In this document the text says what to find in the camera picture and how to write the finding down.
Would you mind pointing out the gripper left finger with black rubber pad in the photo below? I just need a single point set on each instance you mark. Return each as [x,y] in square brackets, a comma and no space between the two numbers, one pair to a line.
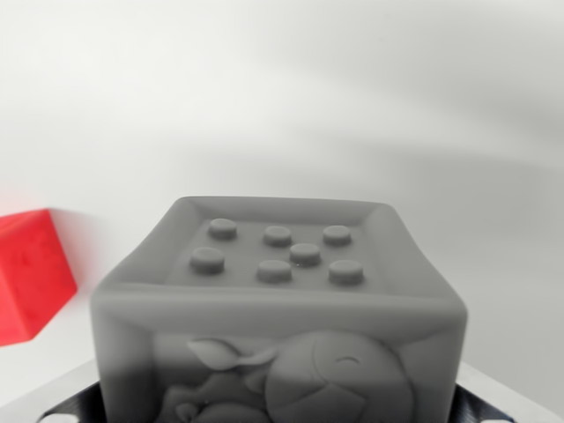
[66,396]

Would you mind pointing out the gripper right finger with black rubber pad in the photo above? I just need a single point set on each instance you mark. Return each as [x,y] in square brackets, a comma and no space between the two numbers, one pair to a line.
[493,396]

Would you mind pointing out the grey embossed rubber cube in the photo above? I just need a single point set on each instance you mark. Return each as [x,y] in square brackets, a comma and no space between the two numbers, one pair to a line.
[282,317]

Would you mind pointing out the red embossed rubber cube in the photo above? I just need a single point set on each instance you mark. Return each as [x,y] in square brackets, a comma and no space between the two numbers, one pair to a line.
[31,273]

